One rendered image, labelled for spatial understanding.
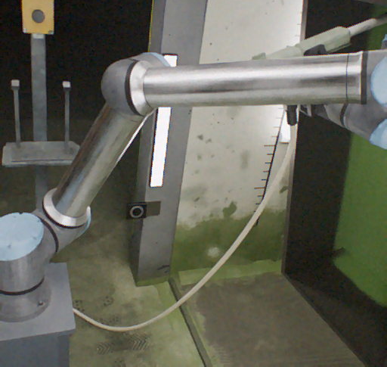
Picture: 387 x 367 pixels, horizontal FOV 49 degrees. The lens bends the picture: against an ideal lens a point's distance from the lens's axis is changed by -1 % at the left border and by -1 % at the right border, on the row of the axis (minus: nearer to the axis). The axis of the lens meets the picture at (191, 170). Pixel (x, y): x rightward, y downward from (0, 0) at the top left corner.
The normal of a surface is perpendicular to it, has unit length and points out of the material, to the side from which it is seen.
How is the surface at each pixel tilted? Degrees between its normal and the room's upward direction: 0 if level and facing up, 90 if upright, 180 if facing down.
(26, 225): 5
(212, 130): 90
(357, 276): 12
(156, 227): 90
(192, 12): 90
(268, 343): 0
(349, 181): 90
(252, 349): 0
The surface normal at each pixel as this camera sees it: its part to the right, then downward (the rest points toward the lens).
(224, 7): 0.33, 0.47
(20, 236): 0.10, -0.85
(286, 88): -0.39, 0.44
